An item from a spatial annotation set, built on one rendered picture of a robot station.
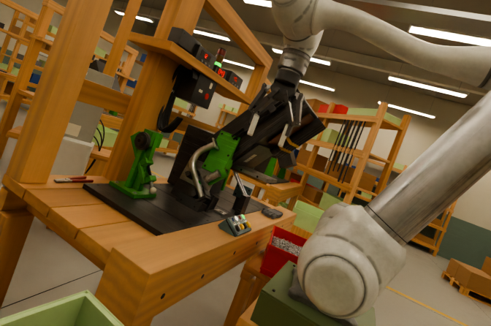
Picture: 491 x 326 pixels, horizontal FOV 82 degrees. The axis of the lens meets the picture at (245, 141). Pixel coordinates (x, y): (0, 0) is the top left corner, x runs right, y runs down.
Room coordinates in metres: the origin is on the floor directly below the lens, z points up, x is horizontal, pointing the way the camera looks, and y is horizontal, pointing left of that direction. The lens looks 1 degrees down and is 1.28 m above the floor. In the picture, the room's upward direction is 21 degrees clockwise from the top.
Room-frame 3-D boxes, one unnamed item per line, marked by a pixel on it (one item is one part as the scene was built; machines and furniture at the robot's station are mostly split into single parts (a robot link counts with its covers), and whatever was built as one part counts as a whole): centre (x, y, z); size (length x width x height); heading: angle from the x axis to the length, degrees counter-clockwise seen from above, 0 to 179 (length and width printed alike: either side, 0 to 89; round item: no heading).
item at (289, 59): (0.88, -0.05, 1.54); 0.09 x 0.09 x 0.06
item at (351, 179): (4.68, -1.27, 1.19); 2.30 x 0.55 x 2.39; 20
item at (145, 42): (1.60, 0.34, 1.52); 0.90 x 0.25 x 0.04; 155
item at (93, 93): (1.64, 0.44, 1.23); 1.30 x 0.05 x 0.09; 155
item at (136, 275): (1.37, -0.15, 0.82); 1.50 x 0.14 x 0.15; 155
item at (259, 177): (1.52, -0.02, 1.11); 0.39 x 0.16 x 0.03; 65
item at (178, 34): (1.32, 0.42, 1.59); 0.15 x 0.07 x 0.07; 155
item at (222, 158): (1.40, 0.08, 1.17); 0.13 x 0.12 x 0.20; 155
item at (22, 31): (7.74, 5.28, 1.12); 3.22 x 0.55 x 2.23; 159
